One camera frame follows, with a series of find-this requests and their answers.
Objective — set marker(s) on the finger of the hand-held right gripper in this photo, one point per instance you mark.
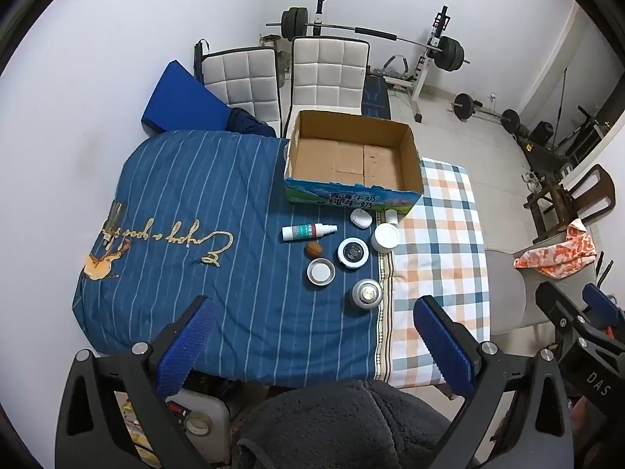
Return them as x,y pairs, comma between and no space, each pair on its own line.
603,300
561,310

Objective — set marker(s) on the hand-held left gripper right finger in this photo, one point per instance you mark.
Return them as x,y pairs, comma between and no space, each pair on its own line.
444,347

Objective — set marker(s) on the cardboard box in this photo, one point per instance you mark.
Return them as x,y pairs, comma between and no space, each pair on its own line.
342,156

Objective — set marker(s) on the white padded chair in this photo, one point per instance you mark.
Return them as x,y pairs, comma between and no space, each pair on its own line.
327,71
241,80

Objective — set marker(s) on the translucent white cap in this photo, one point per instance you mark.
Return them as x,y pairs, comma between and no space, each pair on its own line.
391,216

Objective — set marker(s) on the silver metal lid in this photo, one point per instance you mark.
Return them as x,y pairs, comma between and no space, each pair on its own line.
321,272

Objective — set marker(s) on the blue foam cushion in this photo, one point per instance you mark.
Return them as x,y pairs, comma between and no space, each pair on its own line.
185,102

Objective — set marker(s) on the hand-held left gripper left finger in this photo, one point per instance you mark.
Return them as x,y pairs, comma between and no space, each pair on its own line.
188,347

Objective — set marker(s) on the silver metal tin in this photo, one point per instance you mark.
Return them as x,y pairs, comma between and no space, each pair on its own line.
366,295

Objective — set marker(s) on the dark blue cloth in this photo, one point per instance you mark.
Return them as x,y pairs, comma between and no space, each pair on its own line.
251,122

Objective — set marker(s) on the short barbell with black plates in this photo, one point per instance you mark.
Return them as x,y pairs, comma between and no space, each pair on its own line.
483,113

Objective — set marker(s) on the grey plastic container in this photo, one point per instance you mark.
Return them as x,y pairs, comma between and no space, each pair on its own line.
210,444

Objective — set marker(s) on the white weight bench rack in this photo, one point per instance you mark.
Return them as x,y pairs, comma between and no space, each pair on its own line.
425,68

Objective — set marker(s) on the blue striped blanket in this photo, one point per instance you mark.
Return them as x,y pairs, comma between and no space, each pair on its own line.
195,195

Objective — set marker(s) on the clear glass bottle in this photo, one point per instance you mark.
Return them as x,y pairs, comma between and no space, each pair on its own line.
114,220

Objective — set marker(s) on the white spray bottle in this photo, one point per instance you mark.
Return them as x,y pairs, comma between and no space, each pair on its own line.
305,232

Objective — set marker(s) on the brown walnut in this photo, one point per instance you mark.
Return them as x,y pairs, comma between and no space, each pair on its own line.
314,249

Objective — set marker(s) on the grey fleece clothing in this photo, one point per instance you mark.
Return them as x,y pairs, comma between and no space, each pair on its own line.
342,425

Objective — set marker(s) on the dark wooden chair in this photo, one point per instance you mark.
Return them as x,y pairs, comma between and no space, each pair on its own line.
566,200

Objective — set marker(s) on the roll of clear tape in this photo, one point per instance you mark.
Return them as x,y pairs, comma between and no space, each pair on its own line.
198,423

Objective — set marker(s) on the black gym equipment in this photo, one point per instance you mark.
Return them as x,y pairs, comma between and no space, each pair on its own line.
561,141

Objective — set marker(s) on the orange patterned cloth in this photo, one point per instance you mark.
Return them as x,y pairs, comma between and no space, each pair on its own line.
561,254

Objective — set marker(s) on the white earbud case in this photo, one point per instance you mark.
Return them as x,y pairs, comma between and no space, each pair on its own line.
361,218

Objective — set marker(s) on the plaid bed sheet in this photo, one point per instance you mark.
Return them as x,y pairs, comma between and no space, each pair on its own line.
439,254

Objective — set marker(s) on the long barbell with black plates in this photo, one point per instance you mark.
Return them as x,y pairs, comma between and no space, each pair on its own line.
342,29

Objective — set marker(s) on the white round jar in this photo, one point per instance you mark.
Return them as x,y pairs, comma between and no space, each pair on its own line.
385,237

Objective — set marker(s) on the blue patterned mat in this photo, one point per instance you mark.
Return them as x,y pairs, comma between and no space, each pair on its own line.
376,97

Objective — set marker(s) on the black-lidded white jar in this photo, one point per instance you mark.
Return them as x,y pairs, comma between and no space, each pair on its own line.
353,252

